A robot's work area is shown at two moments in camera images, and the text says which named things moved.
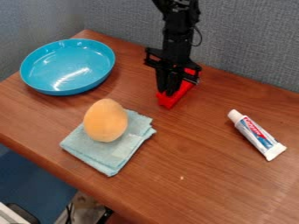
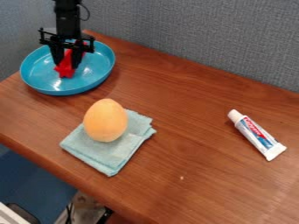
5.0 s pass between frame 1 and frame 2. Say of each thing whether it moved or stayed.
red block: moved
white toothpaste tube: stayed
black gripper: moved
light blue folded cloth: stayed
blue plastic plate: stayed
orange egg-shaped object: stayed
